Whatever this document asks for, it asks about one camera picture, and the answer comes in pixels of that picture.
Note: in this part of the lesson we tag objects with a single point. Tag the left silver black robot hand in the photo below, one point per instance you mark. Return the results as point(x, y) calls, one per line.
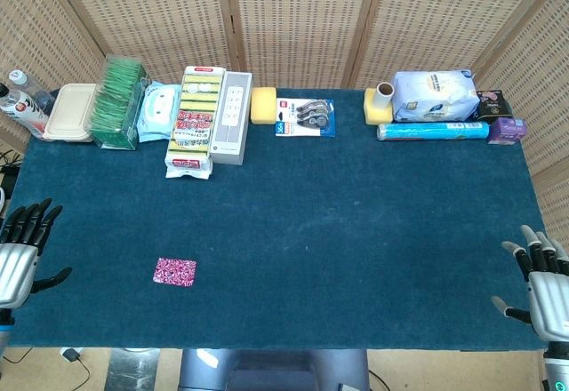
point(18, 266)

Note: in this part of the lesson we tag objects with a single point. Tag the light blue wet wipes pack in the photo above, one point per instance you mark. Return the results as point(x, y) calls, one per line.
point(157, 109)

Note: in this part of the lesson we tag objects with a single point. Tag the blue plastic wrap roll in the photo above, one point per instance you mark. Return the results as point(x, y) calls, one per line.
point(433, 131)

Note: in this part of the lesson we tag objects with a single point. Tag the correction tape blister pack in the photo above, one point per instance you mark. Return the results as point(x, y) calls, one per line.
point(306, 117)

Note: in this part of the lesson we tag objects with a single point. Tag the dark blue felt table mat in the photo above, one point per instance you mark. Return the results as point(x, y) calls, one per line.
point(311, 213)

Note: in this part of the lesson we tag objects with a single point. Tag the clear bottle white cap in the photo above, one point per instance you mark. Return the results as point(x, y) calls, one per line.
point(26, 84)

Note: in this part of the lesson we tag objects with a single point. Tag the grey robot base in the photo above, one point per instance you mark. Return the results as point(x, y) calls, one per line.
point(266, 371)

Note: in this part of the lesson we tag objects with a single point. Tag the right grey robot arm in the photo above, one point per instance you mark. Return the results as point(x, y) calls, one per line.
point(558, 369)

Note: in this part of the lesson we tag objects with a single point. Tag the grey metal table leg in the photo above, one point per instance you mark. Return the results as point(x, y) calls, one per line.
point(133, 371)

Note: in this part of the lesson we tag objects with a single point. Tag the wooden woven folding screen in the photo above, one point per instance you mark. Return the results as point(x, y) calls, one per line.
point(302, 22)

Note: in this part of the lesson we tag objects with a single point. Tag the white bottle red label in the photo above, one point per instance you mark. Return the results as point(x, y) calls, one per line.
point(22, 111)

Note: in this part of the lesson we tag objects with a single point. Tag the beige lunch box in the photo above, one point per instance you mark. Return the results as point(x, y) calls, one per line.
point(69, 113)

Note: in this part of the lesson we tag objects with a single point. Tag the green tea bag box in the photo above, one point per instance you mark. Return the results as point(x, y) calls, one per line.
point(115, 106)

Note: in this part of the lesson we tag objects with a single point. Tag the black box pink print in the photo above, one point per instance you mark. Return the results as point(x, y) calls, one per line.
point(493, 106)

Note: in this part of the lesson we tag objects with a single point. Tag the white power strip box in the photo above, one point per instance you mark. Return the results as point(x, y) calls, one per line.
point(231, 120)

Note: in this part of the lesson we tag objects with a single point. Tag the yellow green sponge multipack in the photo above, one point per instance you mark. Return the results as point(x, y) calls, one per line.
point(193, 129)

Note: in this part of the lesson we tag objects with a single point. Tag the white blue tissue pack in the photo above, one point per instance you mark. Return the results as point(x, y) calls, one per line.
point(435, 95)

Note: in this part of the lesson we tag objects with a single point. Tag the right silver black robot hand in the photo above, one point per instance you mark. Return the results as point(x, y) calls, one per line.
point(549, 302)

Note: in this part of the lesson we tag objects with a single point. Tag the small purple box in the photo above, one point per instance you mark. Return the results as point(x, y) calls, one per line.
point(507, 131)

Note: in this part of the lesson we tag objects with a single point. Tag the white paper roll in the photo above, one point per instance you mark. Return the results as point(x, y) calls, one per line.
point(385, 95)

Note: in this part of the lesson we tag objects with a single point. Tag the yellow sponge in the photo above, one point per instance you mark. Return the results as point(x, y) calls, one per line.
point(263, 106)
point(373, 115)

